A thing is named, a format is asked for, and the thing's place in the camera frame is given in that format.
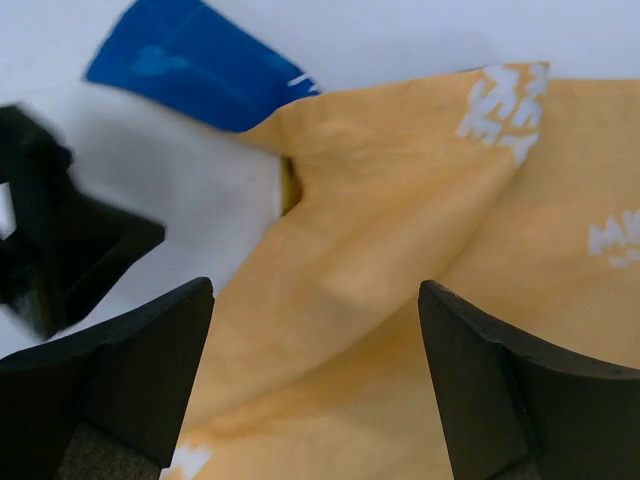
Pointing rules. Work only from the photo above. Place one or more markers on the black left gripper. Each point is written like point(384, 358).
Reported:
point(68, 250)

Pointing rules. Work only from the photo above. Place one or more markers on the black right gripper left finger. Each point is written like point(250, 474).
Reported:
point(107, 402)

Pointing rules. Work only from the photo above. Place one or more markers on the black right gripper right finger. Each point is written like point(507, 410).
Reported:
point(513, 406)

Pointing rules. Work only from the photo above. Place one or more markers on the orange and blue pillowcase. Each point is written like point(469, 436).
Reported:
point(517, 191)

